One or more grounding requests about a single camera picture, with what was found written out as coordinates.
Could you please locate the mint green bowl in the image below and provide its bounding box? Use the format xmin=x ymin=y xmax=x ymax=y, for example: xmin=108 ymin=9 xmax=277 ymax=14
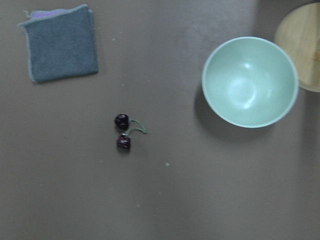
xmin=201 ymin=36 xmax=299 ymax=128

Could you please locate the grey folded cloth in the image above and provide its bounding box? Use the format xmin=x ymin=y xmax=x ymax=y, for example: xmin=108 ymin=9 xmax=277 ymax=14
xmin=18 ymin=4 xmax=99 ymax=84

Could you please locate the wooden cup tree stand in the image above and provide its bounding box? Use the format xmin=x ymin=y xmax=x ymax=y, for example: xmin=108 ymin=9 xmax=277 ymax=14
xmin=274 ymin=2 xmax=320 ymax=93

